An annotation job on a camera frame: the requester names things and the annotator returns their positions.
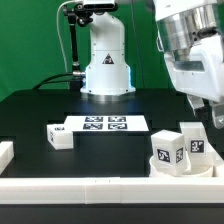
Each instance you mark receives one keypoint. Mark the camera on mount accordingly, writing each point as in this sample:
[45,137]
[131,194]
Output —
[99,4]

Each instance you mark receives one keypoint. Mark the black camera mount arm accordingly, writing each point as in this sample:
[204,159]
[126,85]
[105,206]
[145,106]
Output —
[76,16]

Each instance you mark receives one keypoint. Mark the white U-shaped fence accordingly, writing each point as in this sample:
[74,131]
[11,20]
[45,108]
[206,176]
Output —
[113,190]

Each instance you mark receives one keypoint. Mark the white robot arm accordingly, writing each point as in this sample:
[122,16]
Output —
[189,38]

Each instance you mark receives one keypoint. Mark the white round stool seat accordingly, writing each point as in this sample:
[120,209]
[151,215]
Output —
[198,171]

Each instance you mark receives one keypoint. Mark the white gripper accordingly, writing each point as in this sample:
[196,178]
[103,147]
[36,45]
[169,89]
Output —
[206,84]

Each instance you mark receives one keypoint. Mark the white marker base plate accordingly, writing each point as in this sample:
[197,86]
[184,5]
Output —
[130,123]

